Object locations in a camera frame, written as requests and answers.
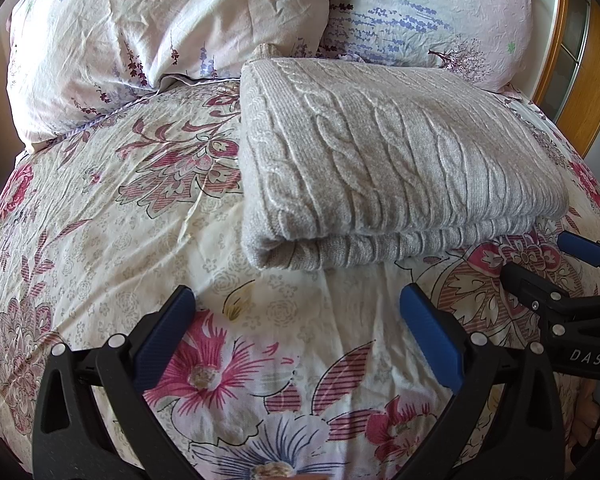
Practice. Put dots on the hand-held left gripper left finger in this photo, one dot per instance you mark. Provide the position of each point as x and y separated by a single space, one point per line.
162 330

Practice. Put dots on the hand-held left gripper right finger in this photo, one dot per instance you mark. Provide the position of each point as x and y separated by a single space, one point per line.
430 332

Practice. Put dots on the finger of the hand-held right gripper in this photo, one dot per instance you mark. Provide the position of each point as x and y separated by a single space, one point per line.
527 287
582 250

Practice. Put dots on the floral duvet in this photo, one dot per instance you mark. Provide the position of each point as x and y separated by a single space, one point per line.
130 240

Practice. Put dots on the wooden cabinet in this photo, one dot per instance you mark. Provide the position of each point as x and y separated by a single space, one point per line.
587 75

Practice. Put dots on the lavender print pillow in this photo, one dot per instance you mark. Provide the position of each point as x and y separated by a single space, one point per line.
410 15

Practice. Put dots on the pink floral pillow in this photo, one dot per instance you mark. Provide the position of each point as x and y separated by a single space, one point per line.
130 25

